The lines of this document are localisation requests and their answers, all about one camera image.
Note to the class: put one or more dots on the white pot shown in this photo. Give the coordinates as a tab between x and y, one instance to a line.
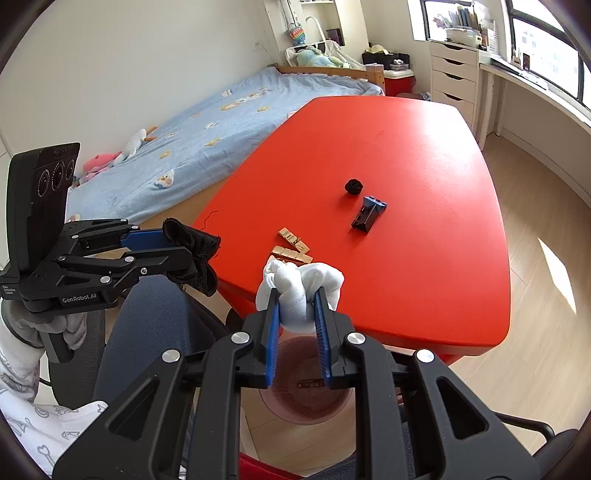
464	37

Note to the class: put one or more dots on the person's right leg dark trousers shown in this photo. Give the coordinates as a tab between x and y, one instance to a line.
339	468

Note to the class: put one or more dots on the pink plush toy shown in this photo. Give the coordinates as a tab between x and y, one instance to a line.
99	164

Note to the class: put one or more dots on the white goose plush toy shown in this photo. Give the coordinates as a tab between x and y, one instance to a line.
136	143

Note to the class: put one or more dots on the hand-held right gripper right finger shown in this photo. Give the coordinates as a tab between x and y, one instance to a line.
323	346

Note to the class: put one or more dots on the red table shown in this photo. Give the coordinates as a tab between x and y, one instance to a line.
406	194

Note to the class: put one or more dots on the person's left forearm patterned sleeve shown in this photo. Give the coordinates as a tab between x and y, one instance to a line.
18	387

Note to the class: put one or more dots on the blue and black block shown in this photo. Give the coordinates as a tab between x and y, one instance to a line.
367	214

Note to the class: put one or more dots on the wooden clothespin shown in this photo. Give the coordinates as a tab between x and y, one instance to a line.
291	254
292	239

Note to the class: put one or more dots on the black thread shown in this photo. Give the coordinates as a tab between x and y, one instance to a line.
208	219

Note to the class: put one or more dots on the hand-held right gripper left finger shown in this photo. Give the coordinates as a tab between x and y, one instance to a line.
271	339

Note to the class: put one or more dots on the straw hat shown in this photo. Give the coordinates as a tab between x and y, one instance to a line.
377	48

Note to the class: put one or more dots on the person's left hand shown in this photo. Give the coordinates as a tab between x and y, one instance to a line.
27	330

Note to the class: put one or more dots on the small black cloth ball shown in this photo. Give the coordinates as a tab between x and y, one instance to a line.
354	186

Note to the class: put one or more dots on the black framed window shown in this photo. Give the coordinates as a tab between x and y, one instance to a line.
572	50

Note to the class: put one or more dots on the white drawer unit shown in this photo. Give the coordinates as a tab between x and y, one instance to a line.
455	78

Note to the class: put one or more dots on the bed with blue sheet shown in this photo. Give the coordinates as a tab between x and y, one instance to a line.
207	124

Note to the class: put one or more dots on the white window desk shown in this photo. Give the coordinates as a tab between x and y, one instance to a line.
545	92

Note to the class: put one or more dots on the red cooler box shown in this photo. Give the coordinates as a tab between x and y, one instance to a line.
398	83

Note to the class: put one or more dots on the person's left leg dark trousers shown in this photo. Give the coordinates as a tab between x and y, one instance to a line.
147	323

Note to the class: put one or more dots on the blue green plush toy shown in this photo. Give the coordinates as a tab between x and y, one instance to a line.
311	56

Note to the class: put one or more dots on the black cloth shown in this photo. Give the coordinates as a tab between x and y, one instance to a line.
194	242

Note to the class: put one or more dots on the rainbow crochet bag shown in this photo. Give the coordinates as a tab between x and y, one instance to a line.
298	34

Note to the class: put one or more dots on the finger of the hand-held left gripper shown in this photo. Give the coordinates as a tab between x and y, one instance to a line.
143	238
157	263

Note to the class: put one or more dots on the white tissue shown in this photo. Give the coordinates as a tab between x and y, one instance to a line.
295	290

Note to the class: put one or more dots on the black bag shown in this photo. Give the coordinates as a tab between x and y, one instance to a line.
388	59

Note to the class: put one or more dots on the row of books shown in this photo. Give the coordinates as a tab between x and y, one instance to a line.
471	18

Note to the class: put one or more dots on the pink plastic waste bin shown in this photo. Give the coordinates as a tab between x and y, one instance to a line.
300	399

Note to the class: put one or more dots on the person's leg dark trousers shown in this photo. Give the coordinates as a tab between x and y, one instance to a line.
339	468
147	323

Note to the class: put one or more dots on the small dark frame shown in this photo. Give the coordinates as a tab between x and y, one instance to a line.
526	61

